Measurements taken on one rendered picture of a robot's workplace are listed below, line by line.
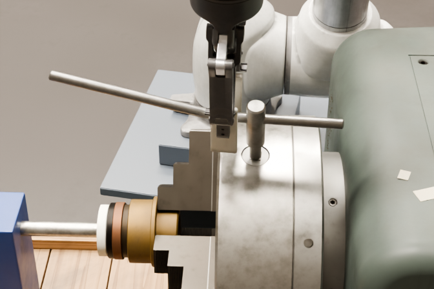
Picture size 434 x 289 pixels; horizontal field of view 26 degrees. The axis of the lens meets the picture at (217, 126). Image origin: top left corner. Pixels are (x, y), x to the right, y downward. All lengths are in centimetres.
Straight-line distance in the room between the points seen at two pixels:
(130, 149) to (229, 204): 86
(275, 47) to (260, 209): 72
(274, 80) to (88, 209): 129
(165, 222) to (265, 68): 62
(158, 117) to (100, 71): 158
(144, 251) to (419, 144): 37
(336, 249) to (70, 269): 50
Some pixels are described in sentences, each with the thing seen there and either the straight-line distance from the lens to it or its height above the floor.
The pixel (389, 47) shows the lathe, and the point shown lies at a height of 125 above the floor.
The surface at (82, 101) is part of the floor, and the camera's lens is 343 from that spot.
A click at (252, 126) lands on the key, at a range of 107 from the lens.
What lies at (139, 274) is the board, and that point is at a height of 89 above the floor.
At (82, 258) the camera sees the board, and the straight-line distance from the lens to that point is 151.
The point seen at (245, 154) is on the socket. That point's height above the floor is 123.
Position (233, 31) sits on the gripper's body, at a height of 145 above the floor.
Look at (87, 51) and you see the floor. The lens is 372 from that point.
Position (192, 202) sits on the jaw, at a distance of 122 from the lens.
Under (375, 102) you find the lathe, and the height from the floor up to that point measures 125.
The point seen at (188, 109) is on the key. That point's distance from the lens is 107.
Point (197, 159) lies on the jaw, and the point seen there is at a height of 117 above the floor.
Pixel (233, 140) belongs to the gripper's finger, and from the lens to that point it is 106.
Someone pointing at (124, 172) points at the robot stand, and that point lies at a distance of 188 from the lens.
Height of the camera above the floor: 192
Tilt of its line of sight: 36 degrees down
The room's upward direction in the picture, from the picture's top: straight up
